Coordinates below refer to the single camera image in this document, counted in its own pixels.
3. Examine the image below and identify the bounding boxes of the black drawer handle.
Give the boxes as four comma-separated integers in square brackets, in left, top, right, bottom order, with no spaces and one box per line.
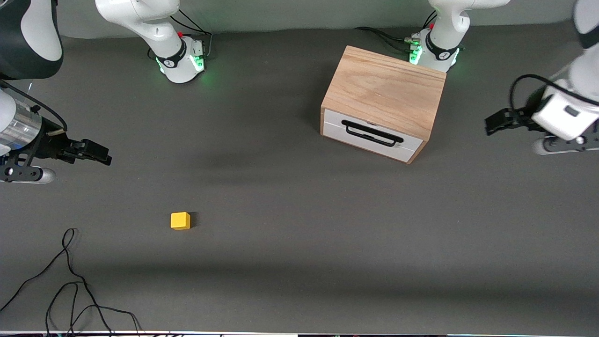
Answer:
[341,120,404,147]

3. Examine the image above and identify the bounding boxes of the white-fronted wooden drawer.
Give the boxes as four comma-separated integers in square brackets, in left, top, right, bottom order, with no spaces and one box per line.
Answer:
[323,108,424,162]

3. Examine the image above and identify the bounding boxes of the wooden drawer cabinet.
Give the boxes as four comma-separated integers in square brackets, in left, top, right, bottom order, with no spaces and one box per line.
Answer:
[320,45,447,165]

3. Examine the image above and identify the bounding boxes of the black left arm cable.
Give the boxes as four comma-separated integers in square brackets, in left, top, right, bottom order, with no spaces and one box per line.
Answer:
[510,74,599,123]

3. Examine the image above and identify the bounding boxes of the loose black cable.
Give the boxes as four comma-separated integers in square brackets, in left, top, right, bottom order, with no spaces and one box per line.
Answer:
[0,228,114,336]
[45,282,142,336]

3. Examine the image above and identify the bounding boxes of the black left base cables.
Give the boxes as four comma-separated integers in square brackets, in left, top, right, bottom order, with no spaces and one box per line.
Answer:
[354,11,438,53]

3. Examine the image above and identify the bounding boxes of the black base cables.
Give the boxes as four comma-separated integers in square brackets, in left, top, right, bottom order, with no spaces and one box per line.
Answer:
[169,8,214,60]
[354,11,438,53]

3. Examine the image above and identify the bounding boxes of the black right base cables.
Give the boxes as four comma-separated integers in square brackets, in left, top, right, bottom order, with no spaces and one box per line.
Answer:
[169,8,214,60]

